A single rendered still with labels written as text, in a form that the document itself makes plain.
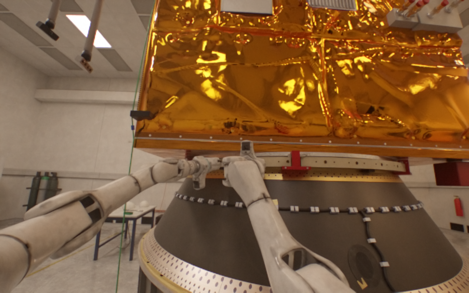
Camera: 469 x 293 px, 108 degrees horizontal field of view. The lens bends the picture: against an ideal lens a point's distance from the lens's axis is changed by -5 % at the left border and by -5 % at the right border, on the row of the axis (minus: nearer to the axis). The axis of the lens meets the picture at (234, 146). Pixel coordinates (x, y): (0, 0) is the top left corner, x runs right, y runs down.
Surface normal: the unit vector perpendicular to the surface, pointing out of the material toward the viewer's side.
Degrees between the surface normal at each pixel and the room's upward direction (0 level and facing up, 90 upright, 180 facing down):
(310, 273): 16
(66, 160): 90
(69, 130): 90
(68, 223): 63
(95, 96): 90
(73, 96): 90
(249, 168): 58
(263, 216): 69
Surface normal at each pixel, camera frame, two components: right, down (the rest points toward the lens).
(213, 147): 0.03, -0.18
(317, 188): -0.06, -0.62
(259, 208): -0.34, -0.55
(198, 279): -0.33, -0.84
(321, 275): 0.02, -1.00
